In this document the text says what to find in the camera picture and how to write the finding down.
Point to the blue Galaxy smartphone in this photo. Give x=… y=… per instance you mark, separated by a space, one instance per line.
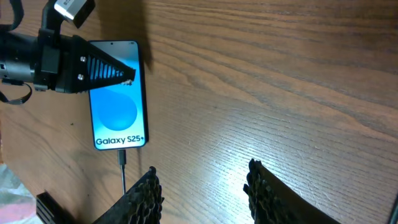
x=119 y=112

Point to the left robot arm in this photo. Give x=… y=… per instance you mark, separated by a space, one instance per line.
x=19 y=52

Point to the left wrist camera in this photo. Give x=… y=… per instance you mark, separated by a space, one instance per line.
x=75 y=11

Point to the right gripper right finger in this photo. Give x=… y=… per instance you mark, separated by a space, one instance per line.
x=272 y=201

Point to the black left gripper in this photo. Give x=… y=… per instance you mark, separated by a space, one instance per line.
x=70 y=64

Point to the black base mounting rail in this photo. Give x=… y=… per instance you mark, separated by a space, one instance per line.
x=50 y=212

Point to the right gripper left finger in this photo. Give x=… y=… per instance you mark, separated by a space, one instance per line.
x=141 y=204

